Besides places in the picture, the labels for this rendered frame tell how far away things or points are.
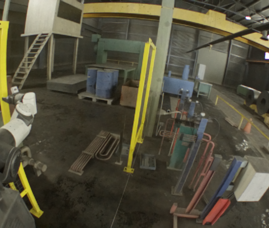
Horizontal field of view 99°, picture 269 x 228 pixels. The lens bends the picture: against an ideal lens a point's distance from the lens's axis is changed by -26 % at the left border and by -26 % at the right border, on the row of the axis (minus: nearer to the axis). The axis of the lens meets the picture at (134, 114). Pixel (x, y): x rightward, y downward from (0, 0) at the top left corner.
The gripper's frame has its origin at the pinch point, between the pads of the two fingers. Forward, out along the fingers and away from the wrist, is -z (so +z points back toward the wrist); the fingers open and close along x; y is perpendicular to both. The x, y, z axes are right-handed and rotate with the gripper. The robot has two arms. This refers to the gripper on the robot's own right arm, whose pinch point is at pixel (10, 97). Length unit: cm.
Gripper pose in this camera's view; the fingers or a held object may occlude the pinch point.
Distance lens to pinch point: 116.3
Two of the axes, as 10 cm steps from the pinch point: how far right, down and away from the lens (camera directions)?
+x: -2.4, 3.2, -9.2
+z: 9.6, 2.1, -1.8
